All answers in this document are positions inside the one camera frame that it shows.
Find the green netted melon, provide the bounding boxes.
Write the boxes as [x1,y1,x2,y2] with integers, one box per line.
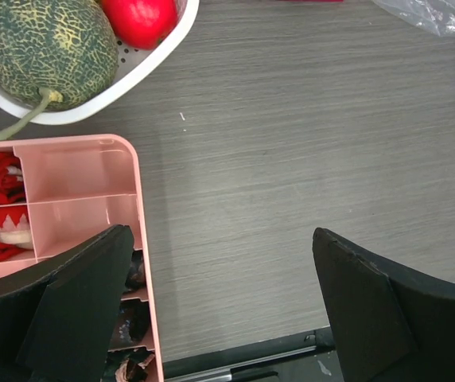
[0,1,119,141]

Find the clear zip bag orange zipper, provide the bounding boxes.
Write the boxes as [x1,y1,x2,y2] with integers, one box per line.
[373,0,455,37]

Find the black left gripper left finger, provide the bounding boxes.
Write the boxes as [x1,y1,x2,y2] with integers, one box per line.
[0,225,134,381]

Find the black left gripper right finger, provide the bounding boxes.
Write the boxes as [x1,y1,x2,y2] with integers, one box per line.
[313,228,455,381]

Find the red apple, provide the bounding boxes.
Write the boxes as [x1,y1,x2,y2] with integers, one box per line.
[100,0,178,50]

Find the pink divided organizer box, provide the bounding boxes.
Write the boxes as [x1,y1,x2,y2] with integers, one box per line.
[0,134,164,381]

